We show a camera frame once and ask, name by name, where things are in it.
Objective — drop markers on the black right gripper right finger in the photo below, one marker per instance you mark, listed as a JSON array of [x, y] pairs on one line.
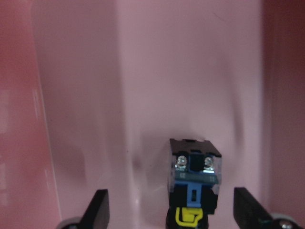
[[248, 212]]

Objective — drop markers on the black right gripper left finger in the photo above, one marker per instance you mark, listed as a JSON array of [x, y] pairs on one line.
[[97, 214]]

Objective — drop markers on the yellow push button switch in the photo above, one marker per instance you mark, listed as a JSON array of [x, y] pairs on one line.
[[193, 183]]

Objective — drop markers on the pink plastic bin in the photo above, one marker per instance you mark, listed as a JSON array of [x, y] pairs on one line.
[[91, 91]]

